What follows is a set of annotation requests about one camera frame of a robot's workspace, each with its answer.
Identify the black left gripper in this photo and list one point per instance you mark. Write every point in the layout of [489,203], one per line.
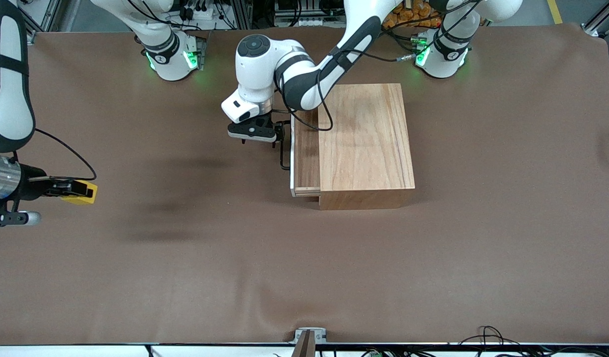
[278,130]

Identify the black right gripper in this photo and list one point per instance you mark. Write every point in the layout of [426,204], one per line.
[32,184]

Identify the yellow cube block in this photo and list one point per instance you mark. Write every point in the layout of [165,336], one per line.
[86,198]

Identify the wooden drawer with white front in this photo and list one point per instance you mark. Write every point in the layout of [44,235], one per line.
[307,158]

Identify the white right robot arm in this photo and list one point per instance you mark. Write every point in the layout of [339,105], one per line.
[7,74]

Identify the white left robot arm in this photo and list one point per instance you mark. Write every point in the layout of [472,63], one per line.
[257,69]

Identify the wooden drawer cabinet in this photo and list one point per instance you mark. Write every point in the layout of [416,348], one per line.
[364,148]

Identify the metal equipment rack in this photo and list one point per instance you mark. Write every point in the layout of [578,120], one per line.
[309,20]

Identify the white power strip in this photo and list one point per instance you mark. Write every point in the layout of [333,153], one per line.
[200,12]

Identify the brown table cloth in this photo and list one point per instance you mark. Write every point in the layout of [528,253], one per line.
[185,272]

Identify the orange bag pile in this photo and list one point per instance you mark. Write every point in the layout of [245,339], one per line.
[403,20]

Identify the aluminium frame profile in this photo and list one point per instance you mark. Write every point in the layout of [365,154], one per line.
[599,22]
[41,15]

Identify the grey metal table bracket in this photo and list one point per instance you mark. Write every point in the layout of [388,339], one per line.
[319,334]

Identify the brown camera mount post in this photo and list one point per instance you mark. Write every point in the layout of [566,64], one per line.
[304,347]

